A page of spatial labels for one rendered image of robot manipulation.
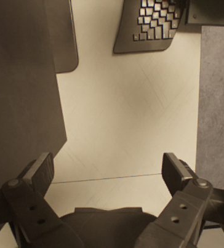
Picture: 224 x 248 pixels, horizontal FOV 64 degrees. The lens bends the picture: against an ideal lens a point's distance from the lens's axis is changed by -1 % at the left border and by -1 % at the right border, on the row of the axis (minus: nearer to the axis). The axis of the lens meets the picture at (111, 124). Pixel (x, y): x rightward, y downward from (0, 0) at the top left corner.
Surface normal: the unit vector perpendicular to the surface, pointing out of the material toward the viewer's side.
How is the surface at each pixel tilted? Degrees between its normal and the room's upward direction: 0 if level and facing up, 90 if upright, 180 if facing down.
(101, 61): 0
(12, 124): 86
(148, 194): 0
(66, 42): 0
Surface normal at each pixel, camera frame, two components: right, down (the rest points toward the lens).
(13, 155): 0.99, -0.07
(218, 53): 0.02, 0.29
